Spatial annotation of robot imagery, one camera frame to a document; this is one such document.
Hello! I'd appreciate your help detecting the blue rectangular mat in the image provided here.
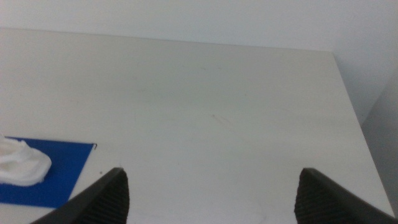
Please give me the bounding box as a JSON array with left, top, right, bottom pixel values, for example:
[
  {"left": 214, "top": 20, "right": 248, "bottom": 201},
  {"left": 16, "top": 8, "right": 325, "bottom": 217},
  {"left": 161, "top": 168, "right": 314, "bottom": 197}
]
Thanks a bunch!
[{"left": 0, "top": 136, "right": 97, "bottom": 209}]

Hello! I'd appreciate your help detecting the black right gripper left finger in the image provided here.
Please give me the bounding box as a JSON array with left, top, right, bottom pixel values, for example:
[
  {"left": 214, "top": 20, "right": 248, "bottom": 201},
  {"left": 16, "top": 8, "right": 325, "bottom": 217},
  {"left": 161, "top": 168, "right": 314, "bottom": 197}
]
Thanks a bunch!
[{"left": 30, "top": 167, "right": 131, "bottom": 224}]

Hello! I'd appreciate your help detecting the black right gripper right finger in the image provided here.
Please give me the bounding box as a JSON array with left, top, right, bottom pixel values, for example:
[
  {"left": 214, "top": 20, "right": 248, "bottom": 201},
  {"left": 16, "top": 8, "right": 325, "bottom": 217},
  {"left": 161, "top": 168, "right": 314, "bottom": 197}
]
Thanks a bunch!
[{"left": 294, "top": 167, "right": 398, "bottom": 224}]

